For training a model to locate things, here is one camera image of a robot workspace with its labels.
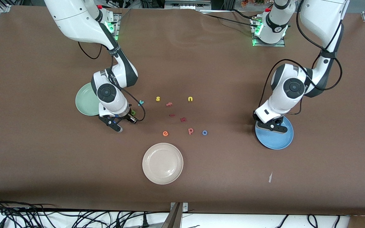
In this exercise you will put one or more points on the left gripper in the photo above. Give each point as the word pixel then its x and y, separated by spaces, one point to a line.
pixel 255 117

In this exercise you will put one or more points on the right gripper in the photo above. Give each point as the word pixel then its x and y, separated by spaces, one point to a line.
pixel 126 117

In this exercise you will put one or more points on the teal letter y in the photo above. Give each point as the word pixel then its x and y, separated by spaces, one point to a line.
pixel 141 102

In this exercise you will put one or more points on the pink letter p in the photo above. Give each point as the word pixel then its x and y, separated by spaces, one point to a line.
pixel 190 131

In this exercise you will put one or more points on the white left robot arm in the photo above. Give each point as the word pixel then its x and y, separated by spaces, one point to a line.
pixel 291 87

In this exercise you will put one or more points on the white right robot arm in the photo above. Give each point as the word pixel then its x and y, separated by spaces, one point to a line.
pixel 74 19

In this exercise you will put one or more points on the blue plate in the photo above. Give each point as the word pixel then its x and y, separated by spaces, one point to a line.
pixel 277 141

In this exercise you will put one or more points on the light green plate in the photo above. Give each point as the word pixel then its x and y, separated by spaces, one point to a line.
pixel 86 101

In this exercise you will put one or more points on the dark red letter k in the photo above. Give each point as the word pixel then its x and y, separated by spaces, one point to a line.
pixel 183 119

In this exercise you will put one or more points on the beige plate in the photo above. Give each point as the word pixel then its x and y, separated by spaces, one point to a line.
pixel 163 163

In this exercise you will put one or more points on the small grey paper scrap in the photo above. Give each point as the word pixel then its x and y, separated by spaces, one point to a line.
pixel 270 177

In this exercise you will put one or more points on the brown table cover sheet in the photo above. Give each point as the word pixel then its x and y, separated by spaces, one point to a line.
pixel 43 158

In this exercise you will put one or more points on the black power plug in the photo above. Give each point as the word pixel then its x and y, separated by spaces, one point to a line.
pixel 144 220

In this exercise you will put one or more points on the orange decorative objects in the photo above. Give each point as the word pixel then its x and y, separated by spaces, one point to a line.
pixel 252 2

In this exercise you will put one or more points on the grey metal box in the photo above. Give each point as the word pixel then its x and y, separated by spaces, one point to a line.
pixel 187 3

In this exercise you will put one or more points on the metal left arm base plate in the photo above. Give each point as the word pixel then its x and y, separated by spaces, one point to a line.
pixel 269 45

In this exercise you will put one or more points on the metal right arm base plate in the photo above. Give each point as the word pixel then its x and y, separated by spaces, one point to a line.
pixel 116 23

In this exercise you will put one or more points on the small metal table bracket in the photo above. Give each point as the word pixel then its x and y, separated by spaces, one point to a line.
pixel 185 207

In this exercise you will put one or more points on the aluminium corner bracket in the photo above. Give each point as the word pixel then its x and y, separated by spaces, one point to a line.
pixel 5 8

